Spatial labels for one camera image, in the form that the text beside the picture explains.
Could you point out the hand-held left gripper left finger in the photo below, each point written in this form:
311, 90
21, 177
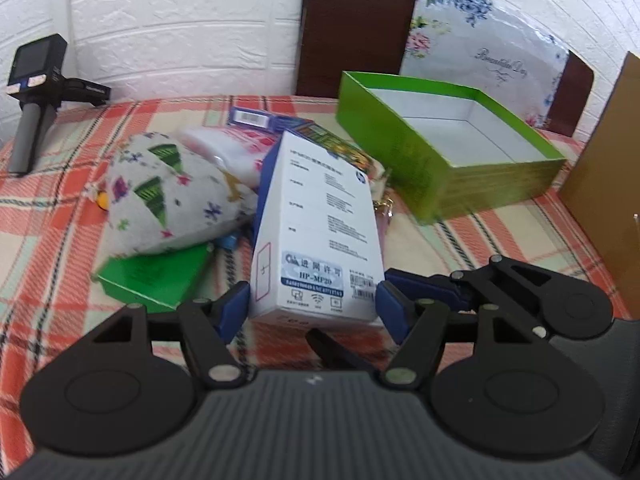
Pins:
232, 310

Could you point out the white pink plastic bag pack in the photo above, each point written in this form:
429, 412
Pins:
225, 147

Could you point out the small blue object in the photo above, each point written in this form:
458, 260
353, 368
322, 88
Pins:
227, 242

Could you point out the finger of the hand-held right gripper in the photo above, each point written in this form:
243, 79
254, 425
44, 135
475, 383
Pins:
415, 282

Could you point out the tree print fabric pouch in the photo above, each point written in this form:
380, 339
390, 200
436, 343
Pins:
165, 195

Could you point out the blue card box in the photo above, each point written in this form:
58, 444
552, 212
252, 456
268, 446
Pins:
255, 117
340, 147

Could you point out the handheld camera on grip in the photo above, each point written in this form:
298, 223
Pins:
35, 60

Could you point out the floral white plastic bag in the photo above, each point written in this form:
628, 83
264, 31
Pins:
475, 25

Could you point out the white and blue box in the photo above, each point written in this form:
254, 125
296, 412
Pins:
315, 220

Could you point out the brown chair back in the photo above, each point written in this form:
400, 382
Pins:
350, 25

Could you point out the brown cardboard sheet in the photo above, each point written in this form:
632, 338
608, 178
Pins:
610, 185

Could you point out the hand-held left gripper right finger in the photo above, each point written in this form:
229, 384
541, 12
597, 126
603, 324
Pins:
392, 312

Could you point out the plaid cloth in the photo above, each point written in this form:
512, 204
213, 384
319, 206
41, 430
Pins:
60, 240

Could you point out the green cardboard box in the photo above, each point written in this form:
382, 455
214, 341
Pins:
380, 125

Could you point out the green packet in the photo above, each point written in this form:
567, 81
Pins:
150, 275

